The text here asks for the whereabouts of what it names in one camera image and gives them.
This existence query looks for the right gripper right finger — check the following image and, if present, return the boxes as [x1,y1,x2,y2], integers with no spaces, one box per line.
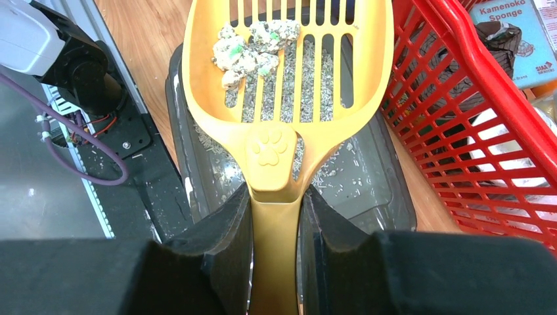
[300,188,556,314]

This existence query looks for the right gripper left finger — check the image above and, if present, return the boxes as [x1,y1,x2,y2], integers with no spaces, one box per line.
[1,184,253,314]

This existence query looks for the grey litter box tray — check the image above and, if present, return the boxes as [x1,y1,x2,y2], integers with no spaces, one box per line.
[165,17,418,240]

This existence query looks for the yellow litter scoop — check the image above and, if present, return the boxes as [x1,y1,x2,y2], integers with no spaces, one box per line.
[182,1,394,314]

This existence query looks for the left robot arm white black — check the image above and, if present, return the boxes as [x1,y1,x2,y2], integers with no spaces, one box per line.
[1,1,127,116]

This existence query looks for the litter clump on scoop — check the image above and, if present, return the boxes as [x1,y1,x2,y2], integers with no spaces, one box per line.
[212,20,301,91]

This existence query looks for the teal sponge box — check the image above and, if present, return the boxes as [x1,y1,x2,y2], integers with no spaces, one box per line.
[470,1,556,89]

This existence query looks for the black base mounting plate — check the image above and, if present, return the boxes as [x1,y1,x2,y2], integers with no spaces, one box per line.
[41,0,194,243]

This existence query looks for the red plastic basket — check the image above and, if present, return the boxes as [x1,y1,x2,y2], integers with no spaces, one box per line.
[380,1,556,251]

